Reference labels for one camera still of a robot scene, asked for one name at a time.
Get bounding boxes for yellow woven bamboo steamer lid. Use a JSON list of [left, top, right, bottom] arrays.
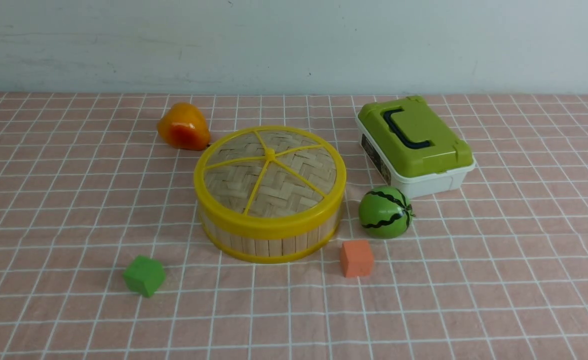
[[194, 126, 347, 240]]

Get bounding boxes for yellow bamboo steamer basket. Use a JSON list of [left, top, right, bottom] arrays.
[[198, 203, 343, 264]]

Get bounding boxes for green toy watermelon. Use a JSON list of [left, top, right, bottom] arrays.
[[358, 186, 416, 240]]

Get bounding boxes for orange foam cube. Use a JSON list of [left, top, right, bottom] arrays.
[[339, 239, 375, 278]]

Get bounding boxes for orange toy mango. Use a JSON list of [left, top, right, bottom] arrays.
[[156, 102, 211, 151]]

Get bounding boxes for green lidded white storage box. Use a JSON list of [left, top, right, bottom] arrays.
[[356, 95, 477, 199]]

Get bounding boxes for green foam cube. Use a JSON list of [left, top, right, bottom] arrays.
[[122, 255, 166, 298]]

